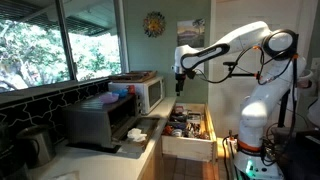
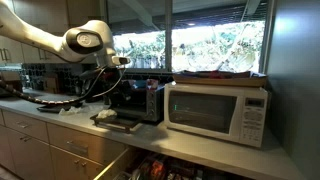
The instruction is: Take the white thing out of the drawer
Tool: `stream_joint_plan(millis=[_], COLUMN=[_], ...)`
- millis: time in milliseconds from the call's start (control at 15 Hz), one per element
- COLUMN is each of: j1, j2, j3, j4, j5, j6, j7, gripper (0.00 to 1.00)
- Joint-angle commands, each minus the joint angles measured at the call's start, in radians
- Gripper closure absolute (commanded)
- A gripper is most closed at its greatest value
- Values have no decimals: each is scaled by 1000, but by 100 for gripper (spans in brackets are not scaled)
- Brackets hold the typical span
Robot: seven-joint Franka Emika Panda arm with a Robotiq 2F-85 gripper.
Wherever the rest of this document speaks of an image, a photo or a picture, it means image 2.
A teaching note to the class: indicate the beige drawer front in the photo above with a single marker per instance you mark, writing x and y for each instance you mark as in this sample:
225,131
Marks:
25,126
85,143

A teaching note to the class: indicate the blue bowl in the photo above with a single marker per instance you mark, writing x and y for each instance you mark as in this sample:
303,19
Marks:
138,84

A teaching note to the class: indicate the beige lower cabinet door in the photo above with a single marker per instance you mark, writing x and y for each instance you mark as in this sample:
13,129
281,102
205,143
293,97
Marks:
30,156
71,165

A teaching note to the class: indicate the white microwave oven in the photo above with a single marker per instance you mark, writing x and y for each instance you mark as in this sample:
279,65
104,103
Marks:
203,111

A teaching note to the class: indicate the wooden tray with items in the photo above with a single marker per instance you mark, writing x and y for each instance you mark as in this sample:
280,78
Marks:
216,80

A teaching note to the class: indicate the large kitchen window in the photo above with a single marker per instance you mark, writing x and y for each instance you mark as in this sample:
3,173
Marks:
216,43

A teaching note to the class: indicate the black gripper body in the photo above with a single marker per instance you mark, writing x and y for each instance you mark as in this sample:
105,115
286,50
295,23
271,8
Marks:
115,83

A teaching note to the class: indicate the black silver toaster oven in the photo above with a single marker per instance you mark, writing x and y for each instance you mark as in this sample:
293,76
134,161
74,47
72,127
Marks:
133,103

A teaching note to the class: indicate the crumpled white paper towel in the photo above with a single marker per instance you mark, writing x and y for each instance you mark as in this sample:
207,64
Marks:
106,113
68,111

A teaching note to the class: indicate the beige upper cabinets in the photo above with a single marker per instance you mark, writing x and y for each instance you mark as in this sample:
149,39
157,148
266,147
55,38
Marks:
40,13

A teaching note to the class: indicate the flat black tablet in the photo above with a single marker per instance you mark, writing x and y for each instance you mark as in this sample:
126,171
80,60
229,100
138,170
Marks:
50,108

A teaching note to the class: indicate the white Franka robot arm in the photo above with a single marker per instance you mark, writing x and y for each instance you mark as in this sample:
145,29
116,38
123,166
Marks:
33,33

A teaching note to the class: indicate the open wooden drawer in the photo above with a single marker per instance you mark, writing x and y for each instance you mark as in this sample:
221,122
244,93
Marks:
113,165

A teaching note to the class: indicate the dark metal kettle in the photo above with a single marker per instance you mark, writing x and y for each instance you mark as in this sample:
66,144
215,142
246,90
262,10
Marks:
87,85

